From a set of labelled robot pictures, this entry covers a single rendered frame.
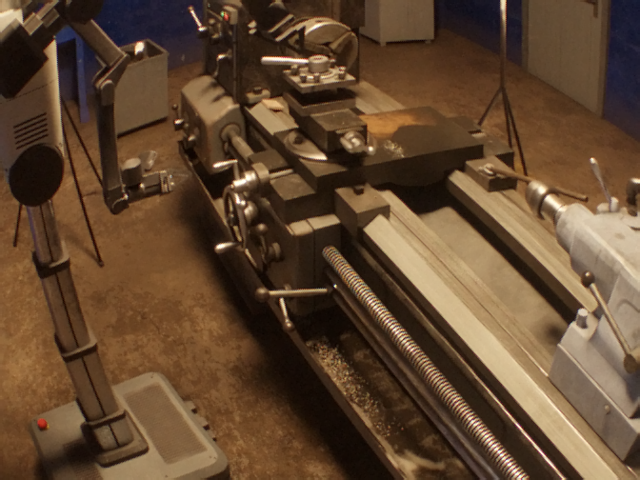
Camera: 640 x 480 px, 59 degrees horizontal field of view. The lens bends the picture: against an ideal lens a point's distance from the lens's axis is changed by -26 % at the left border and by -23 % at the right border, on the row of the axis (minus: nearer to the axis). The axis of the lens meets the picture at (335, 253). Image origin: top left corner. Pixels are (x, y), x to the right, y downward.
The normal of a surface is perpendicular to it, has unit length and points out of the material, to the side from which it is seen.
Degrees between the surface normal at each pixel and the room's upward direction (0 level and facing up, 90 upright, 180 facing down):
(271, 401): 0
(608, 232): 0
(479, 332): 36
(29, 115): 100
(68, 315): 90
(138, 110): 90
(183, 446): 0
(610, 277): 86
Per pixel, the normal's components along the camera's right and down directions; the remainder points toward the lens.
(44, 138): 0.57, 0.60
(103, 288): 0.00, -0.82
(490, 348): -0.53, -0.52
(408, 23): 0.43, 0.51
